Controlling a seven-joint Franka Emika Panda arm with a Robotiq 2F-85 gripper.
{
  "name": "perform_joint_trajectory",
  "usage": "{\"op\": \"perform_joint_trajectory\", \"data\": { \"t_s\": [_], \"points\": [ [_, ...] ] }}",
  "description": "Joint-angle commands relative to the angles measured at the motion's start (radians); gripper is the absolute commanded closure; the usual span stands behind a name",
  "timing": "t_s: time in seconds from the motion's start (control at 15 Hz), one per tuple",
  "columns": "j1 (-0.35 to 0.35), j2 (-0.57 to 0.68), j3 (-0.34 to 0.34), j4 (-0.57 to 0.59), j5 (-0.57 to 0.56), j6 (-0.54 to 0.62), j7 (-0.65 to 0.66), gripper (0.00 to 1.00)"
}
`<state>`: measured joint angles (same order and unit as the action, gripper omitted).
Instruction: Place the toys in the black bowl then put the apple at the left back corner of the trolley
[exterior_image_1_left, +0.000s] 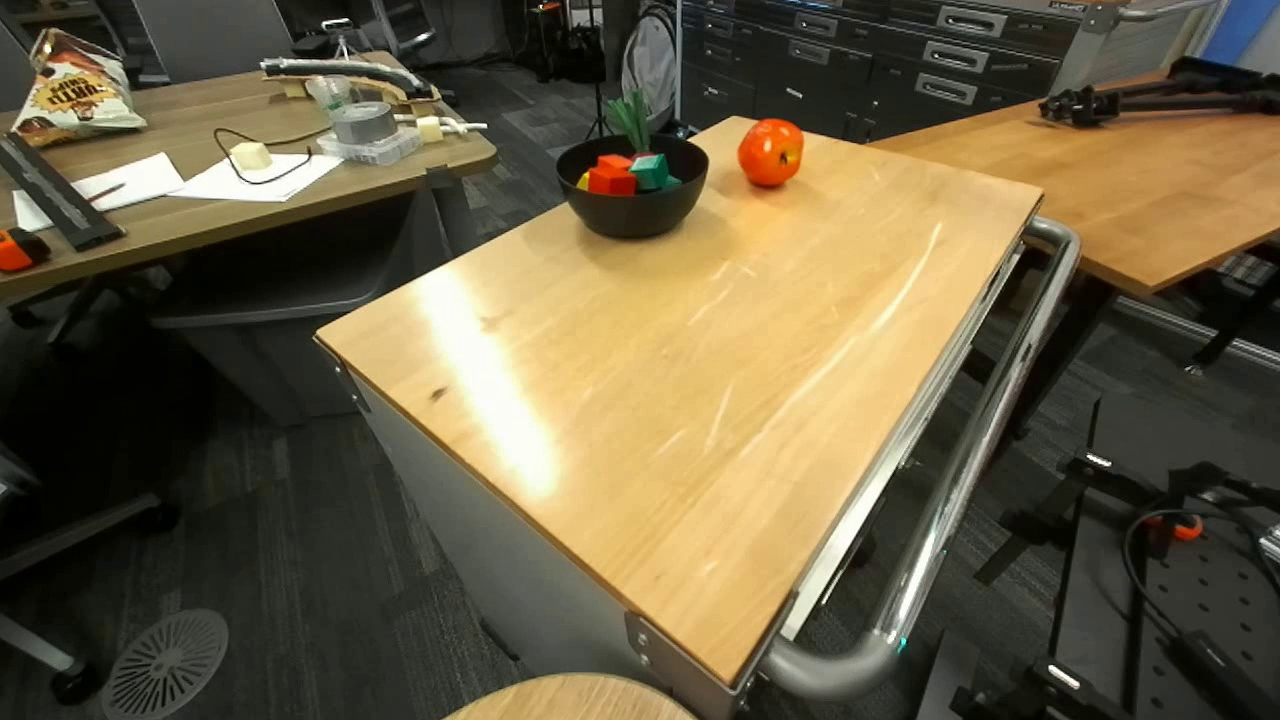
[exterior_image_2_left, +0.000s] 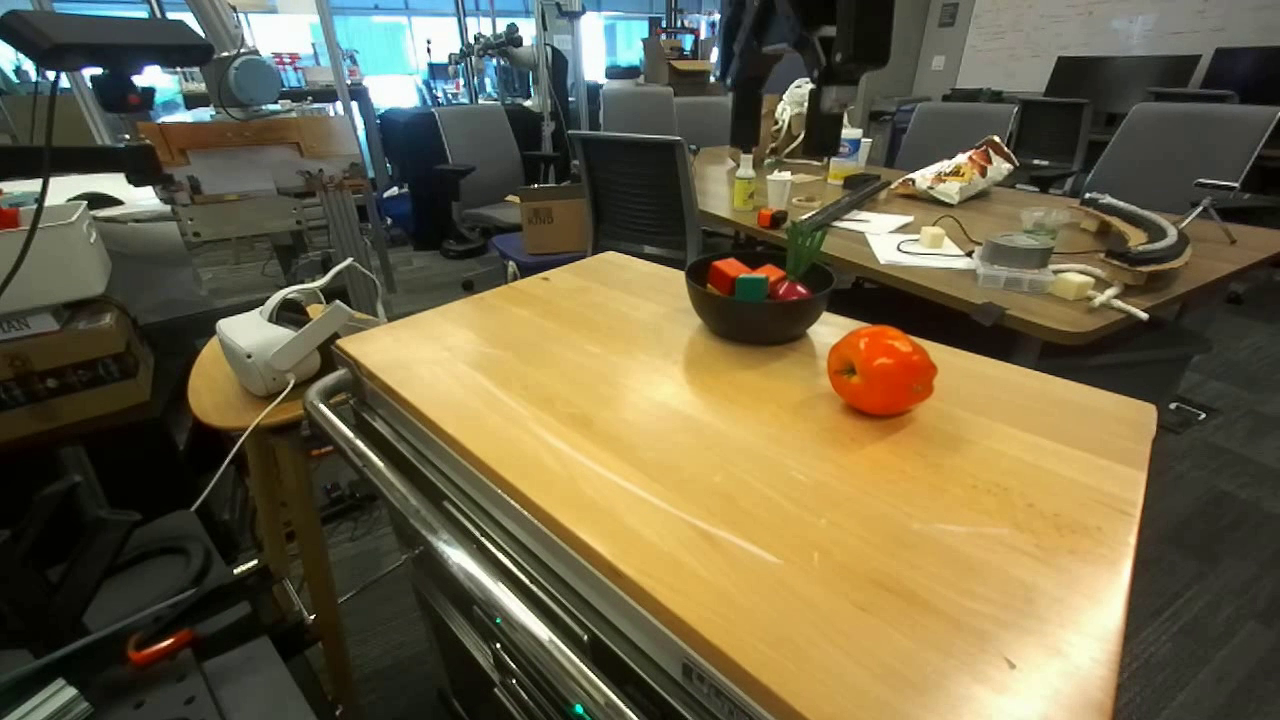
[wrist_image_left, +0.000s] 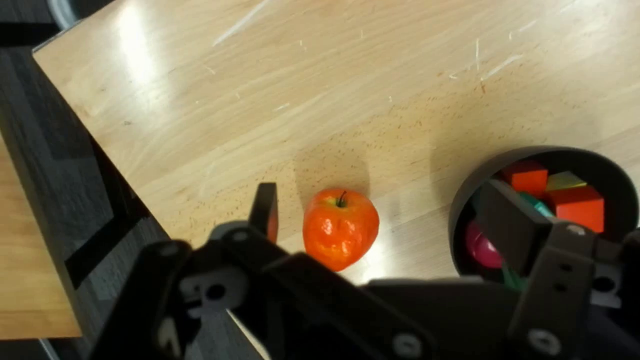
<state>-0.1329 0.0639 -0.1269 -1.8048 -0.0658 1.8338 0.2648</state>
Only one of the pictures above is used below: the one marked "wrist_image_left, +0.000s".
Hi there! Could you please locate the orange apple toy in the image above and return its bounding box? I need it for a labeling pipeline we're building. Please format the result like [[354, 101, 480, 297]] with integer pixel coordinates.
[[302, 185, 380, 272]]

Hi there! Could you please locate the green wooden cube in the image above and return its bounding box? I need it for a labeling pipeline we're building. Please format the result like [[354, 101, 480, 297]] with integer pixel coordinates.
[[521, 193, 557, 220]]

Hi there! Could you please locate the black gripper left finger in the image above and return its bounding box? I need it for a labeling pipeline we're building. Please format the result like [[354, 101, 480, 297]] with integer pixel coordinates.
[[88, 182, 437, 360]]

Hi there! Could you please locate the red radish toy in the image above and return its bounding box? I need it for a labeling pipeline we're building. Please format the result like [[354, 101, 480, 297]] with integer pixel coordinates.
[[465, 222, 507, 270]]

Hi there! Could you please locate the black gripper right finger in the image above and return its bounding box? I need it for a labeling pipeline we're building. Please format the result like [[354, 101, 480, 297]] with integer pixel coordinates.
[[474, 178, 640, 360]]

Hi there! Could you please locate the orange wooden cube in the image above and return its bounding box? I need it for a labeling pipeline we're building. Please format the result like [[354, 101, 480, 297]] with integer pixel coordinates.
[[502, 159, 551, 196]]

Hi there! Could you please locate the black bowl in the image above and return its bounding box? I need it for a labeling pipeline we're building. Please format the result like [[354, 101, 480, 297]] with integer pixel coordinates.
[[448, 146, 640, 283]]

